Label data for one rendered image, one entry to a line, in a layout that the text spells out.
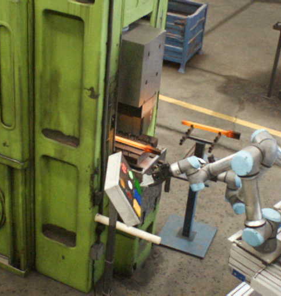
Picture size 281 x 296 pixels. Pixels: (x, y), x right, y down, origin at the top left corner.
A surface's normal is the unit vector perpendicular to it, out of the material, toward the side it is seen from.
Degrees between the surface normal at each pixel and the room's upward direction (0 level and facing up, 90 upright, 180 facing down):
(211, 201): 0
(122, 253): 90
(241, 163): 83
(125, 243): 90
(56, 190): 90
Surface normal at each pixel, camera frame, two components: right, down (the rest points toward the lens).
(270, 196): 0.07, -0.86
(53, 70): -0.44, 0.41
